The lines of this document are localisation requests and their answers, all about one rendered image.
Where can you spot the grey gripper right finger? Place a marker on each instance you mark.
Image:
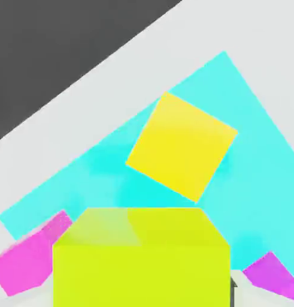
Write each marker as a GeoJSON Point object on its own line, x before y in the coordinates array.
{"type": "Point", "coordinates": [240, 295]}

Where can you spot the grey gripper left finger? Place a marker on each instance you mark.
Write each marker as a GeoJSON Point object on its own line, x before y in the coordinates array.
{"type": "Point", "coordinates": [45, 296]}

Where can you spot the small lime yellow cube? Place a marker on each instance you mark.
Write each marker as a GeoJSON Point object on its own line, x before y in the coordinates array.
{"type": "Point", "coordinates": [142, 268]}

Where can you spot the small magenta cube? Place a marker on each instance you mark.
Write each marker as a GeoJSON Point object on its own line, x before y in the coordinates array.
{"type": "Point", "coordinates": [22, 263]}

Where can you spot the small purple cube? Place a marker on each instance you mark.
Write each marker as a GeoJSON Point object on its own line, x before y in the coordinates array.
{"type": "Point", "coordinates": [276, 273]}

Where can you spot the large cyan box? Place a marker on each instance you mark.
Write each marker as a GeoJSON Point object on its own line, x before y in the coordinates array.
{"type": "Point", "coordinates": [247, 124]}

